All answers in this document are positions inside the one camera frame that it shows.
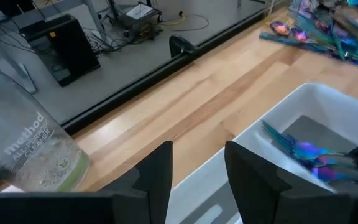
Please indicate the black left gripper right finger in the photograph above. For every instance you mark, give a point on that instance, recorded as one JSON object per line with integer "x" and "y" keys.
{"x": 253, "y": 193}

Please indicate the grey metal table foot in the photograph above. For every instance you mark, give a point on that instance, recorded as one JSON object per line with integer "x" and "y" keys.
{"x": 23, "y": 77}

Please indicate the black computer tower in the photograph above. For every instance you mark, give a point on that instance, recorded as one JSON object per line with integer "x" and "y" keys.
{"x": 64, "y": 49}

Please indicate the clear spray bottle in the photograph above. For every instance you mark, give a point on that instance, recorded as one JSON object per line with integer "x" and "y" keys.
{"x": 26, "y": 140}

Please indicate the white plastic cutlery tray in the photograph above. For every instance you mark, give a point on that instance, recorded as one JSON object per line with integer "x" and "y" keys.
{"x": 322, "y": 102}

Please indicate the black wheeled cart with paper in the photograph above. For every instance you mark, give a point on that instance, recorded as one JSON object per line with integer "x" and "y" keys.
{"x": 138, "y": 15}

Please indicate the iridescent rainbow fork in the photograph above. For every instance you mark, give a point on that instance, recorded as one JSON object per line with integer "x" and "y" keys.
{"x": 306, "y": 151}
{"x": 325, "y": 172}

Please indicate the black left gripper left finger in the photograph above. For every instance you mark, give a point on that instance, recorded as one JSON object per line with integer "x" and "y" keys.
{"x": 141, "y": 199}

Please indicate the grey desk leg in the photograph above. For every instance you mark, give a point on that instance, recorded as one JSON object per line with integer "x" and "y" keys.
{"x": 96, "y": 18}

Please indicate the black metal table frame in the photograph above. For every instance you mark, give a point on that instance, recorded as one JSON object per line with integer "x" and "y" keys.
{"x": 135, "y": 87}

